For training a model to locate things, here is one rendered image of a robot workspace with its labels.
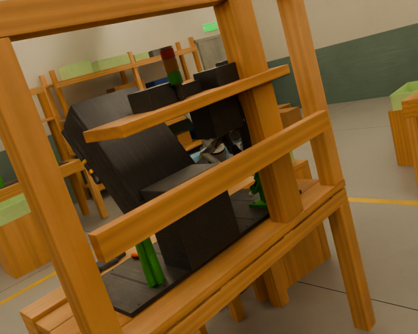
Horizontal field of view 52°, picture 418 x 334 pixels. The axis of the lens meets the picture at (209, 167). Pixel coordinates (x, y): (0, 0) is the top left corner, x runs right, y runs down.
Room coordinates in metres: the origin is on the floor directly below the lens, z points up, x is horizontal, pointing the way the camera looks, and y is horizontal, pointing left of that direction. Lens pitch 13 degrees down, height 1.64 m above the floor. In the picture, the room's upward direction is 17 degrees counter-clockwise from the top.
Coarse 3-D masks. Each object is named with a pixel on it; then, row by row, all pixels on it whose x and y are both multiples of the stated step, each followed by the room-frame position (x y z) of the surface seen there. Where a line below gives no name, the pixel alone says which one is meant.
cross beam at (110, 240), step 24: (312, 120) 1.92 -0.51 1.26; (264, 144) 1.68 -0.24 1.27; (288, 144) 1.78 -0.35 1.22; (216, 168) 1.51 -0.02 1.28; (240, 168) 1.57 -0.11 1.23; (168, 192) 1.38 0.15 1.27; (192, 192) 1.41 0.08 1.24; (216, 192) 1.48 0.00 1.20; (144, 216) 1.27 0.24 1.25; (168, 216) 1.33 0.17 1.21; (96, 240) 1.16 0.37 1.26; (120, 240) 1.20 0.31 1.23
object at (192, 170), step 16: (176, 176) 1.72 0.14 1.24; (192, 176) 1.64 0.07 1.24; (144, 192) 1.65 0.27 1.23; (160, 192) 1.57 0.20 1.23; (224, 192) 1.72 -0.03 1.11; (208, 208) 1.65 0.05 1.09; (224, 208) 1.70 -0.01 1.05; (176, 224) 1.54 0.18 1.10; (192, 224) 1.58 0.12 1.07; (208, 224) 1.63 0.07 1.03; (224, 224) 1.69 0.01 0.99; (160, 240) 1.65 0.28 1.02; (176, 240) 1.57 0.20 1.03; (192, 240) 1.57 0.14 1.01; (208, 240) 1.62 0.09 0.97; (224, 240) 1.67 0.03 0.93; (176, 256) 1.59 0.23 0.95; (192, 256) 1.55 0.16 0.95; (208, 256) 1.60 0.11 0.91
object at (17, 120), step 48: (240, 0) 1.81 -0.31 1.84; (288, 0) 2.07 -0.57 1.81; (0, 48) 1.17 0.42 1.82; (240, 48) 1.77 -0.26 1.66; (288, 48) 2.12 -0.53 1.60; (0, 96) 1.14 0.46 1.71; (240, 96) 1.82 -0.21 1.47; (48, 144) 1.19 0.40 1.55; (48, 192) 1.16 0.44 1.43; (288, 192) 1.81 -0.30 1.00; (48, 240) 1.16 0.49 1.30; (96, 288) 1.17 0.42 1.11
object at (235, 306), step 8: (256, 280) 2.63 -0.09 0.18; (256, 288) 2.65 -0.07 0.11; (264, 288) 2.65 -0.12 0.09; (256, 296) 2.67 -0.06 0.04; (264, 296) 2.63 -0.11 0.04; (232, 304) 2.49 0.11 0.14; (240, 304) 2.52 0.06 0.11; (232, 312) 2.52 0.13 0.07; (240, 312) 2.51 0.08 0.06; (240, 320) 2.50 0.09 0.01
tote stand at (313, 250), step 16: (304, 160) 2.97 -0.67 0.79; (304, 176) 2.93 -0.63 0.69; (320, 224) 2.95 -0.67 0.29; (304, 240) 2.85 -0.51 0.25; (320, 240) 2.93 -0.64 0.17; (288, 256) 2.76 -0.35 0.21; (304, 256) 2.83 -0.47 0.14; (320, 256) 2.91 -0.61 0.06; (288, 272) 2.74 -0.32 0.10; (304, 272) 2.81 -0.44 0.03
